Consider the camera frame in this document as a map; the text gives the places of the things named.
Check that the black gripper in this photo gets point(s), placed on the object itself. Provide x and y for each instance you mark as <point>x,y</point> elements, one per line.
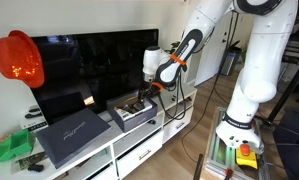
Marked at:
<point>145,88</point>

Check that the dark blue cardboard box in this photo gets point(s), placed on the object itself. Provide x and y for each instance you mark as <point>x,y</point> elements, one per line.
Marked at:
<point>135,122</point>

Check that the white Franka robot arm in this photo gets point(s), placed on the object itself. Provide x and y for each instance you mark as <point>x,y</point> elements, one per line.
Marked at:
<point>265,50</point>

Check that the yellow emergency stop box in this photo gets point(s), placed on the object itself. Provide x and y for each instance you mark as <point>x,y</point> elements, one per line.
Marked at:
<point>246,160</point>

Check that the small black object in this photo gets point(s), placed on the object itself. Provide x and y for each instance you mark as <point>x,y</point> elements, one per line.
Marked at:
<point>151,122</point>

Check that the black earbud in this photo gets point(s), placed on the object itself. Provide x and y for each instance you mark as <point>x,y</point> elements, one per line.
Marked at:
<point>173,97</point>

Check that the white TV cabinet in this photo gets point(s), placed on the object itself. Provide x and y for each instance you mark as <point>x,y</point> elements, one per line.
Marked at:
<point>129,138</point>

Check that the black flat screen TV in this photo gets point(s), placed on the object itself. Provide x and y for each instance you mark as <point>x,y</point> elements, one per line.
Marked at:
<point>99,63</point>

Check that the green leafy plant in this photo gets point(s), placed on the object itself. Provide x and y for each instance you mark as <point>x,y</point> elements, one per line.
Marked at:
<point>175,46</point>

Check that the white room door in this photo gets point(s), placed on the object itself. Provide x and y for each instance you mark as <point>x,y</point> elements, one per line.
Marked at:
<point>210,56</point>

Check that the grey trash bin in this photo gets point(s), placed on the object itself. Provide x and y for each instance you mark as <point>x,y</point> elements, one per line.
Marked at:
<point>229,61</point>

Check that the small black gadget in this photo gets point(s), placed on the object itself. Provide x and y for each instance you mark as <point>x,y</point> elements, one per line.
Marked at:
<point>35,167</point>

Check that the green plastic tray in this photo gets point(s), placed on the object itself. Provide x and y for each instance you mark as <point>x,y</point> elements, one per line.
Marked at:
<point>20,145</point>

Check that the printed paper sheet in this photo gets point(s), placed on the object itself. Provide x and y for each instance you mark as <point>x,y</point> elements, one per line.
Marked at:
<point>24,162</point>

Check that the black tripod stand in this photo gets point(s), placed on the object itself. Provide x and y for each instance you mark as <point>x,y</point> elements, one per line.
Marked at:
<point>289,90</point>

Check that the black metal rack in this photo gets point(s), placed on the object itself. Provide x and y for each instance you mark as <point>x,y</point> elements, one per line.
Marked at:
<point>297,43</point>

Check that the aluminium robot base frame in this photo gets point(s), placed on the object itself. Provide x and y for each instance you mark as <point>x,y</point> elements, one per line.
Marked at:
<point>215,153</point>

